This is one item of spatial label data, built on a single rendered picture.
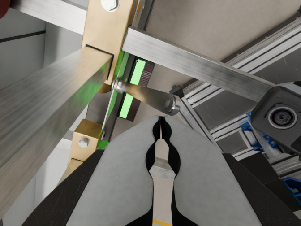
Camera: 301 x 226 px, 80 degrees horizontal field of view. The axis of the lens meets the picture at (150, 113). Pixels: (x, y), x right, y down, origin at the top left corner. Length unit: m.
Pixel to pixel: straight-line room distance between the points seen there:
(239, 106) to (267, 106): 0.91
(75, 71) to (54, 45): 0.39
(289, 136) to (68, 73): 0.21
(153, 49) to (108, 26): 0.06
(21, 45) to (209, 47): 0.94
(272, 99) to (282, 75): 0.93
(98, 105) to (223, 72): 0.32
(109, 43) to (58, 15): 0.07
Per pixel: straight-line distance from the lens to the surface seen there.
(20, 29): 0.49
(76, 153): 0.42
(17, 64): 0.51
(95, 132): 0.39
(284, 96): 0.20
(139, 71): 0.43
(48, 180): 0.90
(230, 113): 1.11
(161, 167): 0.42
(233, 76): 0.28
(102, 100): 0.48
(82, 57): 0.22
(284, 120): 0.20
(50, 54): 0.58
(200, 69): 0.27
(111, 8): 0.24
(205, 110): 1.06
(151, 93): 0.15
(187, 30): 1.13
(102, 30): 0.25
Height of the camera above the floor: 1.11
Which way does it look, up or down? 60 degrees down
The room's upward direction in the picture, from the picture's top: 175 degrees counter-clockwise
